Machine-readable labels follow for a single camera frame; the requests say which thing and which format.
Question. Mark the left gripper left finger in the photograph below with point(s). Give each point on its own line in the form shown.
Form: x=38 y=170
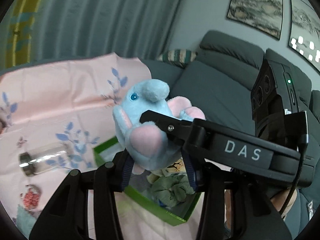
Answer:
x=127 y=171

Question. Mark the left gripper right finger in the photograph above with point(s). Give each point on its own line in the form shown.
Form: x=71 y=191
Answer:
x=189 y=170

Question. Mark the yellow tissue paper pack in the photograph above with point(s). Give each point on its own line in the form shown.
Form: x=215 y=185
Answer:
x=175 y=169

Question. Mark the light blue plush elephant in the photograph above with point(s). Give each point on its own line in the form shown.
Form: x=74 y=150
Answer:
x=147 y=144

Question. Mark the grey green knitted cloth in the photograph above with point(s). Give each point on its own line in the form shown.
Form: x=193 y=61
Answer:
x=25 y=221

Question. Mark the yellow white fluffy towel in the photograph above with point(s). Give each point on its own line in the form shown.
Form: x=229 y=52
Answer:
x=151 y=178

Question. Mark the blue Tempo tissue pack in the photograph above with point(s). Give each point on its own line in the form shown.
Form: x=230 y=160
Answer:
x=161 y=204

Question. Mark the person's right hand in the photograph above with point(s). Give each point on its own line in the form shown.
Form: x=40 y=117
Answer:
x=279 y=199

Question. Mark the green cardboard box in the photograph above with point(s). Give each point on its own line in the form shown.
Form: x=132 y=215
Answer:
x=139 y=190

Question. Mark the clear glass jar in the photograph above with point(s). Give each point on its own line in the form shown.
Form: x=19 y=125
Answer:
x=43 y=159

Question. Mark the pink floral cloth sheet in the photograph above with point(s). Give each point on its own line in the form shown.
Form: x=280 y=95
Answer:
x=67 y=101

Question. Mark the grey sofa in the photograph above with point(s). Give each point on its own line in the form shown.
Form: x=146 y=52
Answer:
x=220 y=79

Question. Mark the striped cushion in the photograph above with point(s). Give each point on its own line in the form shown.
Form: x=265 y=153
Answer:
x=178 y=57

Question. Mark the landscape painting right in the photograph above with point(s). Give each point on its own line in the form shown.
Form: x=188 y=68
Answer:
x=304 y=34

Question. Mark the landscape painting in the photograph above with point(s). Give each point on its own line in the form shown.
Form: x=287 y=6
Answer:
x=304 y=34
x=264 y=15

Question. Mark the landscape painting left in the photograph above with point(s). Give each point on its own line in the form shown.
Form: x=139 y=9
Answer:
x=264 y=15

